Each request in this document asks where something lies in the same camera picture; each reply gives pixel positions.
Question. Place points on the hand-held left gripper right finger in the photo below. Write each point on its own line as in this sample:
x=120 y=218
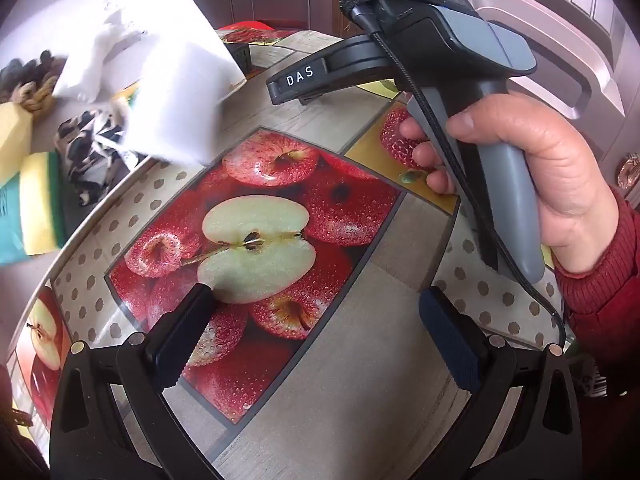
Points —
x=452 y=345

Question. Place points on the animal print cloth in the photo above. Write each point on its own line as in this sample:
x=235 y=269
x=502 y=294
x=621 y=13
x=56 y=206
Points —
x=95 y=155

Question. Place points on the teal package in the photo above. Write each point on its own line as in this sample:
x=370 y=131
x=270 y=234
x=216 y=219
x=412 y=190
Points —
x=10 y=225

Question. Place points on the yellow green sponge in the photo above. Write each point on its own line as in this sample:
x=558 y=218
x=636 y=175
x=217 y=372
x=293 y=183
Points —
x=42 y=200

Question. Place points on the pale yellow sponge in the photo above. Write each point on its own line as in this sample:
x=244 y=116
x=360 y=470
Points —
x=12 y=135

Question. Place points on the red printed bag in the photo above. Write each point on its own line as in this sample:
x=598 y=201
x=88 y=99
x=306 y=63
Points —
x=255 y=32

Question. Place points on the white cloth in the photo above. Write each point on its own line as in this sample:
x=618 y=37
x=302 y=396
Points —
x=95 y=70

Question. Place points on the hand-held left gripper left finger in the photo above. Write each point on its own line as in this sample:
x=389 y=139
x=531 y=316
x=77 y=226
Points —
x=182 y=332

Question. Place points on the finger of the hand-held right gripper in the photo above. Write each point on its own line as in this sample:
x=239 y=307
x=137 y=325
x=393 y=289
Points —
x=310 y=98

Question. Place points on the person's right hand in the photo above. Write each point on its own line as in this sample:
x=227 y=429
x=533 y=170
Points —
x=560 y=180

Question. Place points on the white cardboard box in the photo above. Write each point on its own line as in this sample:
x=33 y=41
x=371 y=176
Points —
x=185 y=85

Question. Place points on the fruit print tablecloth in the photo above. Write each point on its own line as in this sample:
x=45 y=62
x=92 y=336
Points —
x=350 y=360

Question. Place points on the person's right forearm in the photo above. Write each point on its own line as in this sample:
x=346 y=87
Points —
x=610 y=320

